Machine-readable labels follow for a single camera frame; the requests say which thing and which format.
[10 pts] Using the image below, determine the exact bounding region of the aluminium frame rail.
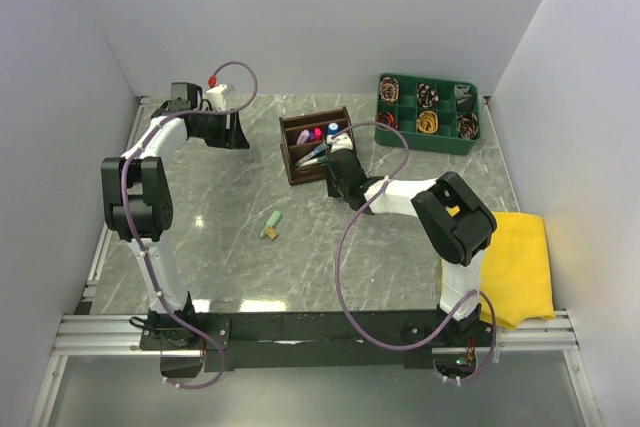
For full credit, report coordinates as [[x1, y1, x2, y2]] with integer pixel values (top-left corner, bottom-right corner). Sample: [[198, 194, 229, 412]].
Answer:
[[52, 310, 579, 356]]

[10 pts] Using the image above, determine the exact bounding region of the yellow patterned rolled tie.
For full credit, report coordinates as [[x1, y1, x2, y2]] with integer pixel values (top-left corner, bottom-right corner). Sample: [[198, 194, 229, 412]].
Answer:
[[416, 109, 439, 135]]

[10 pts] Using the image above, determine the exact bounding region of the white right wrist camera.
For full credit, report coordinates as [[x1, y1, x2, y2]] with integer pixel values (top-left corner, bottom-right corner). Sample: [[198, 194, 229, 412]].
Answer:
[[326, 133, 354, 154]]

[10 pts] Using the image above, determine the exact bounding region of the green divided storage tray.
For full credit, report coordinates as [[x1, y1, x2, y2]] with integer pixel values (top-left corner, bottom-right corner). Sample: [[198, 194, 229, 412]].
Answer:
[[375, 73, 482, 156]]

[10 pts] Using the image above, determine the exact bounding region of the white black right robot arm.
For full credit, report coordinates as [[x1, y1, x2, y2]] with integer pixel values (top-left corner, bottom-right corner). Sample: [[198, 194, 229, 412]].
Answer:
[[325, 150, 497, 345]]

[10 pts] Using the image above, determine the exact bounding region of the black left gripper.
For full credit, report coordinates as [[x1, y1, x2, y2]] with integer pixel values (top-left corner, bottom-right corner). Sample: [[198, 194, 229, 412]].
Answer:
[[193, 107, 250, 150]]

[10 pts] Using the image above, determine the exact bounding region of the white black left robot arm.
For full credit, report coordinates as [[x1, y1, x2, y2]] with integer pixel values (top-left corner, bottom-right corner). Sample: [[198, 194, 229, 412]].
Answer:
[[101, 79, 250, 349]]

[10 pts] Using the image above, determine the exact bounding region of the orange navy striped rolled tie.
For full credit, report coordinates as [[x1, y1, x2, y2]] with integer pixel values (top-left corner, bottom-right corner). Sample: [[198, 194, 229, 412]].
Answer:
[[376, 112, 399, 130]]

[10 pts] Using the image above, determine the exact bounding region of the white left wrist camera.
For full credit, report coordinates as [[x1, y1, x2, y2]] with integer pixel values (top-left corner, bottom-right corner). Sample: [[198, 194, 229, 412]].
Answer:
[[203, 84, 235, 111]]

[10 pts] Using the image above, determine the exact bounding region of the dark patterned rolled tie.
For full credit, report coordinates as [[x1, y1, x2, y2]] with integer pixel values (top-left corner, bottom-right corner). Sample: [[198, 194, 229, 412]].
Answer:
[[416, 83, 440, 109]]

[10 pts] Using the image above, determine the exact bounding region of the blue grey glue stick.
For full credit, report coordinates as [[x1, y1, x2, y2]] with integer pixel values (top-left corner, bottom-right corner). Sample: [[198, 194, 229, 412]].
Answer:
[[327, 122, 340, 138]]

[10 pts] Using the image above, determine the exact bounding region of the brown wooden desk organizer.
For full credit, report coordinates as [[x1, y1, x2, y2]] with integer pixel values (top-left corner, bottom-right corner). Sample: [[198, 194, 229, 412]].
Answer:
[[279, 106, 351, 186]]

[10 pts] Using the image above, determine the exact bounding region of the pink black floral rolled tie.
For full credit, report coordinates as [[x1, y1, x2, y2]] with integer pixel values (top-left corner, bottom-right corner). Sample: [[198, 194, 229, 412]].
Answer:
[[379, 76, 400, 105]]

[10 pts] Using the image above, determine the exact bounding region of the black beige floral rolled tie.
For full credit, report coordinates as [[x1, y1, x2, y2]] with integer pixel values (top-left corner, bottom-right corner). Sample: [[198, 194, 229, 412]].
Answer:
[[456, 112, 480, 140]]

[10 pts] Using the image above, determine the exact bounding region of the grey folded cloth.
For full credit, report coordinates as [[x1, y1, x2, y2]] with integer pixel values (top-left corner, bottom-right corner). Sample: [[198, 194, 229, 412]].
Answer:
[[453, 84, 477, 113]]

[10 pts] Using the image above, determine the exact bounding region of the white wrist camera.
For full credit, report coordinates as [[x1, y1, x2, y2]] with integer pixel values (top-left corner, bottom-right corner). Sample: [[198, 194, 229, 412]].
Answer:
[[203, 84, 235, 111], [326, 133, 354, 154]]

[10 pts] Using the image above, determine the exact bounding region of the yellow folded cloth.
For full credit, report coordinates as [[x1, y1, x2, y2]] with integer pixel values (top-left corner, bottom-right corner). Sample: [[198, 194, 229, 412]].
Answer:
[[479, 212, 555, 329]]

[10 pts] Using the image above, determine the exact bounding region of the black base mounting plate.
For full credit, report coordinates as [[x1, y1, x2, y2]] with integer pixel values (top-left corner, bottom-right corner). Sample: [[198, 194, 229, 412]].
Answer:
[[129, 312, 492, 378]]

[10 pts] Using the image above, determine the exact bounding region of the green cap white marker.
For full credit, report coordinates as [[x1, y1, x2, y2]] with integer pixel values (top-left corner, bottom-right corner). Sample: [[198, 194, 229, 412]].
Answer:
[[295, 155, 327, 168]]

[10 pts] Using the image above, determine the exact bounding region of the lilac pen case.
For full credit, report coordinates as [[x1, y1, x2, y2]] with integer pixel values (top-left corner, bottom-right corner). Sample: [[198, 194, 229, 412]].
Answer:
[[296, 130, 310, 145]]

